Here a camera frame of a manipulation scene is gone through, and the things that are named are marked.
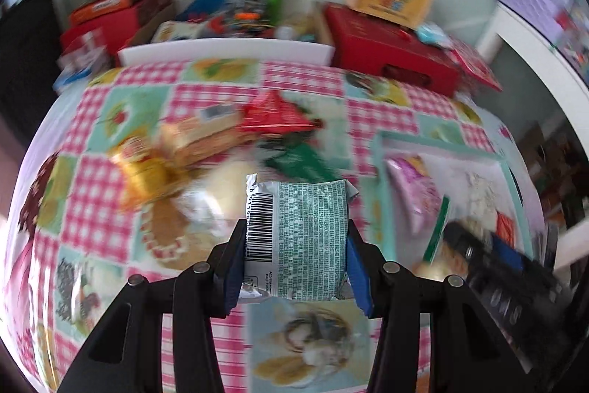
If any small red packet in tray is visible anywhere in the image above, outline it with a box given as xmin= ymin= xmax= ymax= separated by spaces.
xmin=495 ymin=211 xmax=516 ymax=248

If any red box stack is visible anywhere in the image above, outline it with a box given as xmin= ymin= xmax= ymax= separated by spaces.
xmin=60 ymin=0 xmax=174 ymax=57

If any large red gift box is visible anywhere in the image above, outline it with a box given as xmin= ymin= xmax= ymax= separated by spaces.
xmin=324 ymin=3 xmax=459 ymax=97

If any green silver cracker packet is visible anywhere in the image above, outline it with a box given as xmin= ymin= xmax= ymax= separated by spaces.
xmin=244 ymin=173 xmax=359 ymax=301

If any dark green snack packet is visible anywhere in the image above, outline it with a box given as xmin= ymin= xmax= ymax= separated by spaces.
xmin=262 ymin=143 xmax=339 ymax=183

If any clear plastic box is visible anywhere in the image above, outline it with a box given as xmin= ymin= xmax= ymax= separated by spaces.
xmin=57 ymin=28 xmax=111 ymax=74

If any blue water bottle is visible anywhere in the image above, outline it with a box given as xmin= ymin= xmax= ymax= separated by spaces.
xmin=176 ymin=0 xmax=226 ymax=22

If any yellow gold candy packet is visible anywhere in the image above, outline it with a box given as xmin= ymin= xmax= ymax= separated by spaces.
xmin=110 ymin=136 xmax=191 ymax=210

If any checkered picture tablecloth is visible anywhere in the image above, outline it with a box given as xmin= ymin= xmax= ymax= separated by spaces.
xmin=0 ymin=57 xmax=546 ymax=393

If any red patterned flat box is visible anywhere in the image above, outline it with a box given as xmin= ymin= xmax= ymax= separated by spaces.
xmin=447 ymin=36 xmax=502 ymax=92

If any orange wafer packet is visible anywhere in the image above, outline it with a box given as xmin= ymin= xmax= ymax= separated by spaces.
xmin=156 ymin=104 xmax=253 ymax=168

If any clear wrapped white bun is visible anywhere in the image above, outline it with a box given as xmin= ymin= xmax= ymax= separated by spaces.
xmin=173 ymin=159 xmax=258 ymax=239

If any red triangular snack packet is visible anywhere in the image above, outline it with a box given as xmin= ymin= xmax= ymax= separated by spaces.
xmin=237 ymin=90 xmax=317 ymax=136

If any cream sachet packet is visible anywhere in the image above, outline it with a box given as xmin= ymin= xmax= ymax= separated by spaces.
xmin=466 ymin=172 xmax=498 ymax=229

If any dark snack bag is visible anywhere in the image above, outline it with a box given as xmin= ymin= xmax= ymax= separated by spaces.
xmin=222 ymin=0 xmax=274 ymax=38

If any black cabinet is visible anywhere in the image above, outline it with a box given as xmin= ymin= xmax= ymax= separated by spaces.
xmin=1 ymin=0 xmax=61 ymax=145

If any pink snack bag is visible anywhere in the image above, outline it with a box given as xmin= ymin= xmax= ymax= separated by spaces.
xmin=385 ymin=154 xmax=442 ymax=236

